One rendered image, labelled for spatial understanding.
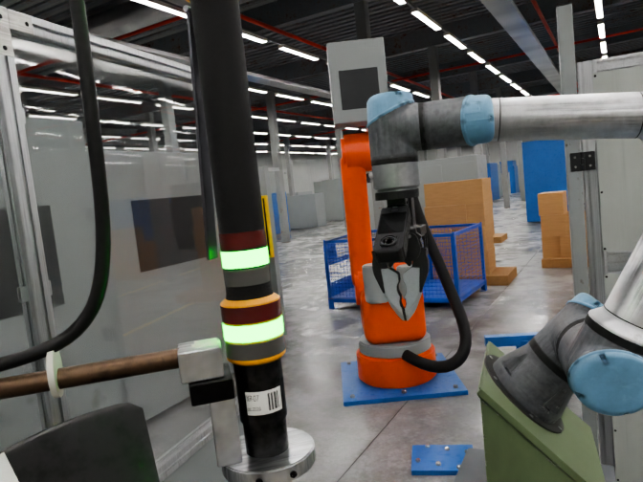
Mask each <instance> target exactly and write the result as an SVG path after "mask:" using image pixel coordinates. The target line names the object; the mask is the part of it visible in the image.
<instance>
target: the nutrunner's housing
mask: <svg viewBox="0 0 643 482"><path fill-rule="evenodd" d="M233 368H234V375H235V383H236V391H237V399H238V406H239V415H240V421H241V423H242V424H243V428H244V436H245V445H246V452H247V454H248V455H249V456H251V457H253V458H270V457H275V456H277V455H280V454H282V453H283V452H285V451H286V450H287V449H288V448H289V440H288V431H287V423H286V415H287V405H286V397H285V388H284V380H283V372H282V363H281V358H279V359H277V360H275V361H271V362H267V363H263V364H259V365H248V366H243V365H235V364H234V365H233Z"/></svg>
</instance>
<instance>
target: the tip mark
mask: <svg viewBox="0 0 643 482"><path fill-rule="evenodd" d="M0 482H19V481H18V479H17V477H16V475H15V473H14V471H13V469H12V467H11V464H10V462H9V460H8V458H7V457H6V455H5V453H4V452H3V453H1V454H0Z"/></svg>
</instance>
